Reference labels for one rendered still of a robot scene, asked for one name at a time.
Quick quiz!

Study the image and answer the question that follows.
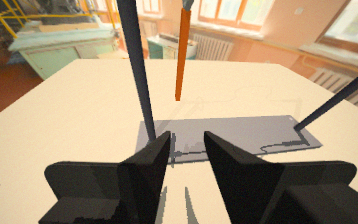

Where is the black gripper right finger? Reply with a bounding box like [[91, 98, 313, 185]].
[[204, 131, 357, 224]]

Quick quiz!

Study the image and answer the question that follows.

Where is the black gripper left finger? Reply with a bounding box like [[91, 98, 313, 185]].
[[44, 131, 171, 224]]

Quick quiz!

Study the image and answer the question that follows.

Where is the grey and green bent wire on two posts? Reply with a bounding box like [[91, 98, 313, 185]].
[[116, 0, 358, 164]]

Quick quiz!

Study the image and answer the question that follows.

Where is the white ring with orange handle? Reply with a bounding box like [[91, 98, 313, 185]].
[[175, 0, 194, 101]]

